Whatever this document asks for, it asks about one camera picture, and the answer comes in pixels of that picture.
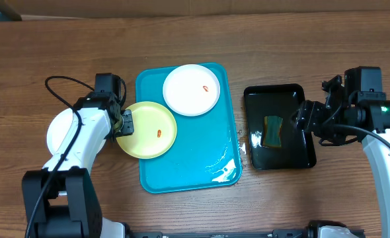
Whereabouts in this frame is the yellow green plate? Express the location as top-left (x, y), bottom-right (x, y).
top-left (116, 101), bottom-right (177, 159)

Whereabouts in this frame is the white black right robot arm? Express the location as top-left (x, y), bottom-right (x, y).
top-left (291, 66), bottom-right (390, 237)

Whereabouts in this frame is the black plastic tray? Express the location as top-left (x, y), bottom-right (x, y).
top-left (244, 84), bottom-right (317, 171)

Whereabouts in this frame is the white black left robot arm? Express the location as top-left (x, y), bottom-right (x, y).
top-left (22, 73), bottom-right (134, 237)

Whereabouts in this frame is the green yellow sponge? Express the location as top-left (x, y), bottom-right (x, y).
top-left (262, 116), bottom-right (283, 148)

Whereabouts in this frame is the white plate with red stain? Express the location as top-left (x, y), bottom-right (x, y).
top-left (163, 64), bottom-right (220, 116)

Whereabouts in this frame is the teal plastic tray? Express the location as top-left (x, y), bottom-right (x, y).
top-left (139, 63), bottom-right (242, 194)

